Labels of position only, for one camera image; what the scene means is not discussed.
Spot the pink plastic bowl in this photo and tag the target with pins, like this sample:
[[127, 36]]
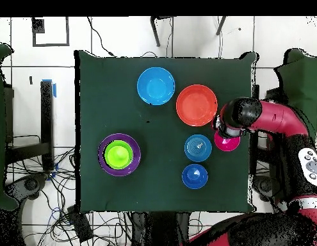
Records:
[[227, 144]]

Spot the small ribbed green bowl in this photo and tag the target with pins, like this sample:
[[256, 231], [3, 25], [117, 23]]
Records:
[[106, 161]]

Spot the purple plastic bowl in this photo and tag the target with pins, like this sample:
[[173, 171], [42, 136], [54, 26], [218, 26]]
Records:
[[101, 159]]

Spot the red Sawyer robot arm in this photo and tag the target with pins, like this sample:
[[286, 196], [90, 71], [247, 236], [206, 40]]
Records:
[[281, 118]]

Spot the orange plastic bowl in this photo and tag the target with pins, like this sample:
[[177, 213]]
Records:
[[196, 105]]

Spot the ribbed light blue bowl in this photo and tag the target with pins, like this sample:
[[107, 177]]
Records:
[[198, 148]]

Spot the dark blue bowl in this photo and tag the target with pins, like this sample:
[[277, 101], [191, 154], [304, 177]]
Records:
[[194, 176]]

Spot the large light blue bowl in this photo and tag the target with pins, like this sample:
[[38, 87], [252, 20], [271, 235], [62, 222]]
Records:
[[156, 85]]

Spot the dark green table cloth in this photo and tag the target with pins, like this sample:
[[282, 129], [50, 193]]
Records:
[[122, 89]]

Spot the black metal chair legs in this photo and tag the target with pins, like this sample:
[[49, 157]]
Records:
[[155, 33]]

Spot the black power strip box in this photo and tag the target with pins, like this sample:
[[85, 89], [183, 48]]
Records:
[[80, 223]]

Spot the black stand post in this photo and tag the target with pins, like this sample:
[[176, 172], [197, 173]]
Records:
[[46, 115]]

